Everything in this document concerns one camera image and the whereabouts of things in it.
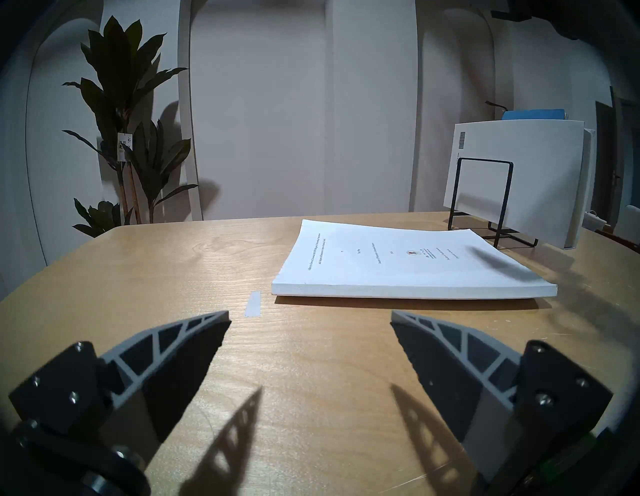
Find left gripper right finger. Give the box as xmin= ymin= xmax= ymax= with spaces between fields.
xmin=390 ymin=310 xmax=614 ymax=481

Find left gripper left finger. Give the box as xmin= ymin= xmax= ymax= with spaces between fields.
xmin=9 ymin=310 xmax=232 ymax=466

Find thin white paperback book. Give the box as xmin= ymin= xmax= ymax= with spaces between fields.
xmin=271 ymin=218 xmax=558 ymax=301

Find thick white hardcover book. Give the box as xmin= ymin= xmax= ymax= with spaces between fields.
xmin=442 ymin=120 xmax=597 ymax=251

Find wooden armchair with white cushions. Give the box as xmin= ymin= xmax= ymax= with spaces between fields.
xmin=595 ymin=204 xmax=640 ymax=251

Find dark brown door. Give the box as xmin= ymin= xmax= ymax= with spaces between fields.
xmin=595 ymin=87 xmax=627 ymax=226

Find tall green potted plant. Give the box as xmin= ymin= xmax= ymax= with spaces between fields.
xmin=61 ymin=15 xmax=201 ymax=238

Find blue notebook with ribbon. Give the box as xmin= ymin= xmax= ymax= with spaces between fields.
xmin=485 ymin=100 xmax=570 ymax=122

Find black wire book stand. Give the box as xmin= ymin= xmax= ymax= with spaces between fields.
xmin=448 ymin=157 xmax=540 ymax=249

